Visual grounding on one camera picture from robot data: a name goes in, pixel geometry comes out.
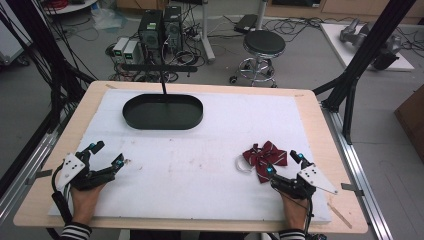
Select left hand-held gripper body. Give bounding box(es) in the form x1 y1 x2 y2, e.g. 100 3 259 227
55 151 117 192

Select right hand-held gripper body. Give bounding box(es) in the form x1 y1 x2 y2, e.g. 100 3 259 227
270 164 339 201

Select dark red striped bow tie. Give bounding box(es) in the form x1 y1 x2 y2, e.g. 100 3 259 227
234 140 289 185

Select black oval tray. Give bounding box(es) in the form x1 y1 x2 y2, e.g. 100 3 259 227
121 93 205 131

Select person's right hand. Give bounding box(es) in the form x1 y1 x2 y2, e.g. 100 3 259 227
280 193 310 232

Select person's left hand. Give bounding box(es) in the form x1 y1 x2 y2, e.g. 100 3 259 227
70 184 107 226

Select grey metal clamp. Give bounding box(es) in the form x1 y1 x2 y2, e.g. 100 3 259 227
24 168 54 186
340 182 365 198

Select thin wooden stick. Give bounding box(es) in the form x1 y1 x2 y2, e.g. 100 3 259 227
326 202 353 230

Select white foam mat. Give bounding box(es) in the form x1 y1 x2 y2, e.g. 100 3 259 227
47 88 333 224

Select white power supply box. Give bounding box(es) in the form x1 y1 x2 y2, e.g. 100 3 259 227
122 40 142 65
112 36 130 58

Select black stand with crossbar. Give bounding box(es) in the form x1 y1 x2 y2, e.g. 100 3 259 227
120 33 199 116

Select brown wooden cabinet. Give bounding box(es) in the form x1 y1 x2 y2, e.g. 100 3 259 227
393 84 424 165

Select black round stool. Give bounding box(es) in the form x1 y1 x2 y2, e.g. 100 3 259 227
228 29 287 89

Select white floor board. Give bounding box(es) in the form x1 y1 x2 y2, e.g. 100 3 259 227
319 22 416 73

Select black computer tower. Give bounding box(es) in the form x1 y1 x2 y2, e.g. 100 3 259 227
137 9 165 64
162 4 184 54

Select clear plastic bag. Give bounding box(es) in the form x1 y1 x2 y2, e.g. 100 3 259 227
90 5 128 33

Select round white table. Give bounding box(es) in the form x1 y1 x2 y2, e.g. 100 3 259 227
42 0 99 16

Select flat black box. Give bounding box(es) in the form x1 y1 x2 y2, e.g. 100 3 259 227
233 13 259 35

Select white table leg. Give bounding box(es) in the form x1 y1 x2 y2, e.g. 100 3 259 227
199 0 217 65
255 0 270 32

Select left hand-held gripper black cable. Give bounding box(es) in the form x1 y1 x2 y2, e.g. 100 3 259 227
50 164 74 225

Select hand-held gripper black cable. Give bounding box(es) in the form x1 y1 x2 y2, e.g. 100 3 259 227
303 196 328 240
50 164 74 225

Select right hand-held gripper black cable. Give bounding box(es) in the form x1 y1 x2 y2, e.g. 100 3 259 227
303 196 328 240

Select aluminium rail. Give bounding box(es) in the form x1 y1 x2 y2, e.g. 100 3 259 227
320 102 395 240
0 130 60 222

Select black metal frame with cables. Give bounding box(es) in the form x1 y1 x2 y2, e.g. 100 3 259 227
0 0 97 135

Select black metal frame strut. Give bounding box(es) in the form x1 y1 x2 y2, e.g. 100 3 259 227
312 0 418 146

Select black floor cables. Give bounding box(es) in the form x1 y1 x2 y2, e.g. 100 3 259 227
259 15 335 38

